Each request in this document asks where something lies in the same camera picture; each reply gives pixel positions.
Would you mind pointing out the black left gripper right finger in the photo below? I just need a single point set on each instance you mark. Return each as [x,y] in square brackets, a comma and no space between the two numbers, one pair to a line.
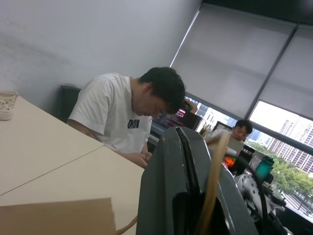
[230,195]

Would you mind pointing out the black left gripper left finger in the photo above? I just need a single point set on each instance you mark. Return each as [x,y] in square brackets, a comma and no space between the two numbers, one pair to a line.
[161,176]

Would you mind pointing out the orange toy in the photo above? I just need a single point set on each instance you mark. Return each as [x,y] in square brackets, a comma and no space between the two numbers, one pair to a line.
[230,161]

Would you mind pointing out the teal water bottle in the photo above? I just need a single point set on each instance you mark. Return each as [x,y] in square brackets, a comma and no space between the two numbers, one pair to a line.
[263,171]

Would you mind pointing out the person in background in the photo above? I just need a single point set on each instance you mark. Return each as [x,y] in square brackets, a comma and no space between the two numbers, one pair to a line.
[233,147]

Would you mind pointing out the computer monitor with code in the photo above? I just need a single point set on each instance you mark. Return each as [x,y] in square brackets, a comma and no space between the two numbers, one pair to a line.
[181,121]

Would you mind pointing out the dried grass bunch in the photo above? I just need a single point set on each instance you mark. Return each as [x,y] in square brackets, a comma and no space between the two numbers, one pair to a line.
[205,128]

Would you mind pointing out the man with dark hair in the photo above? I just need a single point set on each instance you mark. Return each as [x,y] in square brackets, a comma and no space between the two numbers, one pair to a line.
[240,131]

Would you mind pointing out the man in white T-shirt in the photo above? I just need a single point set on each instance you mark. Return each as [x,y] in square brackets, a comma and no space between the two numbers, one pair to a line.
[110,110]

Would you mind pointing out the black office chair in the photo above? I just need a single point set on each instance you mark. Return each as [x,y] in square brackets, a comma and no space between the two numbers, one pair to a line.
[69,102]

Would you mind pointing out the narrow grey roller blind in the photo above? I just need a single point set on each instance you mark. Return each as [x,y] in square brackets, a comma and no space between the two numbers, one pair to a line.
[291,78]

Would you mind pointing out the wide grey roller blind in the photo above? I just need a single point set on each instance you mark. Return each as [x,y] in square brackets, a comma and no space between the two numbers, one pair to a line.
[227,61]

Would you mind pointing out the cream woven basket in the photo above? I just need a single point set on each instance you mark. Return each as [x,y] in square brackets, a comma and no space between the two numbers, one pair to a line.
[6,105]

